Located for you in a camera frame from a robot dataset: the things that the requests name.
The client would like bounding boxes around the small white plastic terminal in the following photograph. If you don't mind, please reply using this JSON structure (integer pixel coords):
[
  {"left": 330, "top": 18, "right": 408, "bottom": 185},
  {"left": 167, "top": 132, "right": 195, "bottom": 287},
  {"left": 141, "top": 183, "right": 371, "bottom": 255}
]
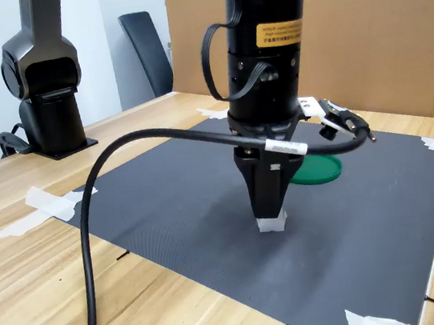
[{"left": 255, "top": 207, "right": 291, "bottom": 236}]

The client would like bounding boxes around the round green lid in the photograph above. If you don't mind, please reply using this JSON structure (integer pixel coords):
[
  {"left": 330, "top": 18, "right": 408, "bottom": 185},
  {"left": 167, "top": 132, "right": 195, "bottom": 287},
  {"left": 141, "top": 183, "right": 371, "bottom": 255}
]
[{"left": 285, "top": 149, "right": 345, "bottom": 190}]

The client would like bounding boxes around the dark grey mat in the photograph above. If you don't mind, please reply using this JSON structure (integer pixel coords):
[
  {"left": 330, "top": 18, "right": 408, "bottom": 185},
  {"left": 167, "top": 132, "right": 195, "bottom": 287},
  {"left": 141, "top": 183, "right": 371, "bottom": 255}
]
[{"left": 50, "top": 85, "right": 434, "bottom": 325}]

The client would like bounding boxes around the dark grey chair back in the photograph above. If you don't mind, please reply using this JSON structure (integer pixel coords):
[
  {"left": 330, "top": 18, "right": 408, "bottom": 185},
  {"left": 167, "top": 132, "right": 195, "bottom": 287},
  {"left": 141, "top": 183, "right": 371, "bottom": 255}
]
[{"left": 117, "top": 7, "right": 178, "bottom": 102}]

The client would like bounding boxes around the small wrist camera box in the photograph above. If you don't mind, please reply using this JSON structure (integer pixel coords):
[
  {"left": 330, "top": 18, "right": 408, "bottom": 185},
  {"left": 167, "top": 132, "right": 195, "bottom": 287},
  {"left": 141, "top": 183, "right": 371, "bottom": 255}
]
[{"left": 297, "top": 87, "right": 378, "bottom": 154}]

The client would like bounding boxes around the black flat ribbon cable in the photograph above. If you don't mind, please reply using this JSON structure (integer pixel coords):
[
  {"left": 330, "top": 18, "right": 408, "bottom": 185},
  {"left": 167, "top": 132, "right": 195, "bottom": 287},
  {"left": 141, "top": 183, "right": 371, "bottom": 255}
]
[{"left": 193, "top": 0, "right": 278, "bottom": 106}]

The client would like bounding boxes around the thick black camera cable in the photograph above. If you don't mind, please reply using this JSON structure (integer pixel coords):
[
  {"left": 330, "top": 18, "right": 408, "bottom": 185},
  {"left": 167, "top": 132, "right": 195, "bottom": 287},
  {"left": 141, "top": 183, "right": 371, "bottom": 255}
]
[{"left": 50, "top": 97, "right": 399, "bottom": 325}]

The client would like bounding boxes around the black base cable bundle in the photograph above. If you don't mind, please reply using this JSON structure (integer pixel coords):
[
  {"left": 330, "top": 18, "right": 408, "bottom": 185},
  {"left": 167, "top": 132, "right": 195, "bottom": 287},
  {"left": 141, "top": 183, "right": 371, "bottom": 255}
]
[{"left": 0, "top": 121, "right": 36, "bottom": 160}]

